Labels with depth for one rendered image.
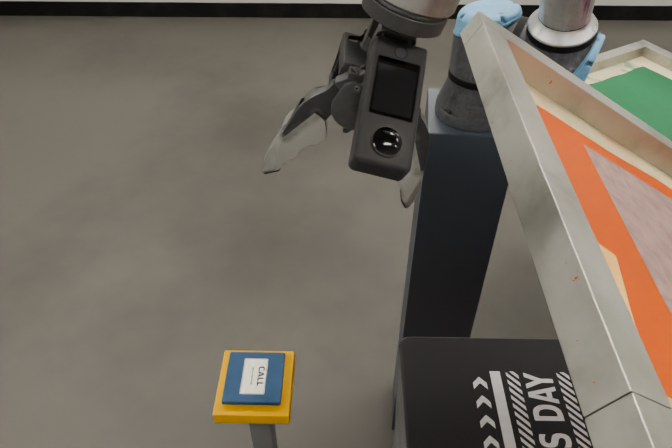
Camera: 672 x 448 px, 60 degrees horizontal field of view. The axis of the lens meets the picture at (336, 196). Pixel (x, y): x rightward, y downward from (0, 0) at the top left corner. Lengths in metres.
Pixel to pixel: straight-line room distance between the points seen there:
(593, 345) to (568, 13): 0.72
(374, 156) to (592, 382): 0.21
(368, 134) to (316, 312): 1.95
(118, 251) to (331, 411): 1.21
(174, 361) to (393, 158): 1.94
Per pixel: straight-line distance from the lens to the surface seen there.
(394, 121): 0.46
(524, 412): 1.10
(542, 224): 0.51
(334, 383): 2.19
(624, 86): 2.03
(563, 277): 0.47
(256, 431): 1.20
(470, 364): 1.13
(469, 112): 1.20
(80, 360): 2.44
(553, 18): 1.07
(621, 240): 0.67
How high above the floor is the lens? 1.87
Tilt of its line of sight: 41 degrees down
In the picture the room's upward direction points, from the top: straight up
